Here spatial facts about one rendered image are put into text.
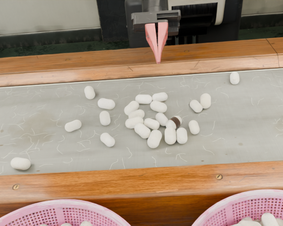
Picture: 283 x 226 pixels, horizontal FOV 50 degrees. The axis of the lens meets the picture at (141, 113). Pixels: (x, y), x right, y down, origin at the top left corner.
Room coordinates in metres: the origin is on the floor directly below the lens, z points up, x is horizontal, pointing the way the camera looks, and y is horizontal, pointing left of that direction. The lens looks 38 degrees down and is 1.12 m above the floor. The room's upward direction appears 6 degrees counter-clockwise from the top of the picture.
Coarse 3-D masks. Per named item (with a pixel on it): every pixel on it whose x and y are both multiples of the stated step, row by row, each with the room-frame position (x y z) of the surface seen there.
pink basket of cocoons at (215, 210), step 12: (252, 192) 0.25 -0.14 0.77; (264, 192) 0.24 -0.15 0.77; (276, 192) 0.24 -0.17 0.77; (216, 204) 0.23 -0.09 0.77; (228, 204) 0.24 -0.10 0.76; (240, 204) 0.24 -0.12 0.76; (252, 204) 0.24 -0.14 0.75; (276, 204) 0.24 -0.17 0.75; (204, 216) 0.22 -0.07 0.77; (216, 216) 0.22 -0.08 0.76; (228, 216) 0.23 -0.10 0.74; (240, 216) 0.23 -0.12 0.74; (252, 216) 0.23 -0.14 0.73; (276, 216) 0.23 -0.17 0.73
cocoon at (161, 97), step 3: (156, 93) 0.52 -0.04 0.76; (159, 93) 0.52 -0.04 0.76; (162, 93) 0.52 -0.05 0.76; (165, 93) 0.52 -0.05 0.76; (153, 96) 0.51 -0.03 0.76; (156, 96) 0.51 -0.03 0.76; (159, 96) 0.51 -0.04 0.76; (162, 96) 0.51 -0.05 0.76; (165, 96) 0.51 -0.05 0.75; (153, 99) 0.51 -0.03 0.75; (156, 99) 0.51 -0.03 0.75; (159, 99) 0.51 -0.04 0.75; (162, 99) 0.51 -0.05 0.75; (165, 99) 0.51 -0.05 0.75
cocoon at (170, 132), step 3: (165, 129) 0.41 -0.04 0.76; (168, 129) 0.40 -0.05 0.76; (171, 129) 0.40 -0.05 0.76; (174, 129) 0.40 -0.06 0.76; (165, 132) 0.40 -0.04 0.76; (168, 132) 0.39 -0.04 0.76; (171, 132) 0.39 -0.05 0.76; (174, 132) 0.39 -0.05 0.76; (165, 135) 0.39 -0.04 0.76; (168, 135) 0.39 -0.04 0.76; (171, 135) 0.38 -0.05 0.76; (174, 135) 0.39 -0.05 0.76; (165, 138) 0.38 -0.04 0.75; (168, 138) 0.38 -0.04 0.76; (171, 138) 0.38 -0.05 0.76; (174, 138) 0.38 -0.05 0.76; (165, 141) 0.38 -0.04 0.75; (168, 141) 0.38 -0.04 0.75; (171, 141) 0.38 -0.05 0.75; (174, 141) 0.38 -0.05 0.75
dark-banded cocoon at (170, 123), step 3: (177, 117) 0.43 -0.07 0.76; (180, 117) 0.43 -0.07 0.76; (168, 120) 0.43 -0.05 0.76; (171, 120) 0.43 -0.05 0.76; (180, 120) 0.43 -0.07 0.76; (168, 123) 0.42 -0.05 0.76; (171, 123) 0.42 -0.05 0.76; (174, 123) 0.42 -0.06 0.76; (168, 126) 0.42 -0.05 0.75; (171, 126) 0.41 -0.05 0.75; (174, 126) 0.41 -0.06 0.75
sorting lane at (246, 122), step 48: (0, 96) 0.60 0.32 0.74; (48, 96) 0.58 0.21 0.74; (96, 96) 0.56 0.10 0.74; (192, 96) 0.52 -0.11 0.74; (240, 96) 0.50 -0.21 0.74; (0, 144) 0.43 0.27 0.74; (48, 144) 0.42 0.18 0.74; (96, 144) 0.40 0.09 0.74; (144, 144) 0.39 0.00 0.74; (192, 144) 0.38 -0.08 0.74; (240, 144) 0.37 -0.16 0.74
